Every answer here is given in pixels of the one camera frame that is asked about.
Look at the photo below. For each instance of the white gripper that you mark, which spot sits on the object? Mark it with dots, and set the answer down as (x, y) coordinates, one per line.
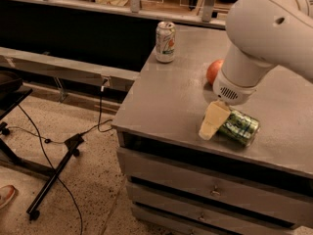
(232, 90)

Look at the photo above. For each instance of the green soda can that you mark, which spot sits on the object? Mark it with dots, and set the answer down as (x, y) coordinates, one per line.
(240, 127)

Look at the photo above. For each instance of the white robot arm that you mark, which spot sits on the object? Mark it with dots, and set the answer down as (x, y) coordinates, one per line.
(264, 34)

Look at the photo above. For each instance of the white soda can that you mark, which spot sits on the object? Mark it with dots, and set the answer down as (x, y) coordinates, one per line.
(165, 41)

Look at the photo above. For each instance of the orange fruit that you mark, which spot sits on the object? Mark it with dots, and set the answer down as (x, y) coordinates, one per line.
(213, 70)

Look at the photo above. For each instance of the grey drawer cabinet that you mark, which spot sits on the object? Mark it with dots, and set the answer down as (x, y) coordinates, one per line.
(266, 188)

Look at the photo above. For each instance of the black rolling stand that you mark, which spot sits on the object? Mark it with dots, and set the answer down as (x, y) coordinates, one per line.
(12, 93)

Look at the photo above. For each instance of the orange white shoe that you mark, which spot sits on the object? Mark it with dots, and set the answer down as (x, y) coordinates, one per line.
(7, 193)

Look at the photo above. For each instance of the metal drawer handle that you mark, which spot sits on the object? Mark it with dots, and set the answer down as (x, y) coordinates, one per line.
(215, 191)
(202, 218)

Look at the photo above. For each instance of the lower metal drawer handle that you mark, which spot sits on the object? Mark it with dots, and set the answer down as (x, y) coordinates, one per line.
(202, 218)

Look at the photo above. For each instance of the grey metal shelf rail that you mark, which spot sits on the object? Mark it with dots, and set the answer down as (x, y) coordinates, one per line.
(97, 75)

